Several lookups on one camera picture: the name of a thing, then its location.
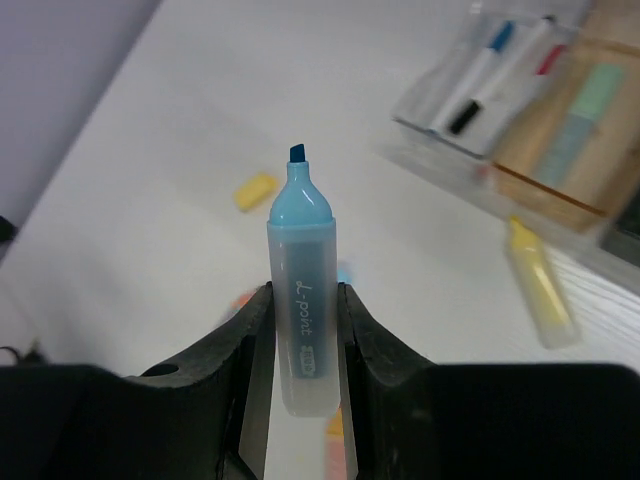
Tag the red capped white pen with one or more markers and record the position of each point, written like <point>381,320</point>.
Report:
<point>541,75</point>

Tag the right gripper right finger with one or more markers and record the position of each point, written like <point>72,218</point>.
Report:
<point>406,417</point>

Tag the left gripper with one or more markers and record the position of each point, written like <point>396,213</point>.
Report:
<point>19,340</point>

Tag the black capped white pen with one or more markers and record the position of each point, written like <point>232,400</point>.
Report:
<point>528,44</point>

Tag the orange tip clear highlighter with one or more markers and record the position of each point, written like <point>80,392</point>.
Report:
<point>237,305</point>

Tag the clear plastic container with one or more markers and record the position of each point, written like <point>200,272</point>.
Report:
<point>506,55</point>

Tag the green highlighter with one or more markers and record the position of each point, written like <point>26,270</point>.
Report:
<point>586,110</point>

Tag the blue highlighter cap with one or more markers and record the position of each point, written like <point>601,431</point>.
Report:
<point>345,274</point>

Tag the blue highlighter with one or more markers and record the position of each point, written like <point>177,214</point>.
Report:
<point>302,242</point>

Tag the dark grey plastic container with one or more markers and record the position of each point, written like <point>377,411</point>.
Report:
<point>622,238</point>

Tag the blue capped white pen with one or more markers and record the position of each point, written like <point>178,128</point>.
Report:
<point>481,64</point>

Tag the orange pink highlighter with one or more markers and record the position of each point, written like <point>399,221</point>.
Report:
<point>334,449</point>

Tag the yellow highlighter cap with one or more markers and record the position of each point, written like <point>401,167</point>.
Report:
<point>254,191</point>

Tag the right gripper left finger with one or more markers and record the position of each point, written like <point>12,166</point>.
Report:
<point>200,414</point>

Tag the yellow highlighter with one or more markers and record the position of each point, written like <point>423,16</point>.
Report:
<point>541,288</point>

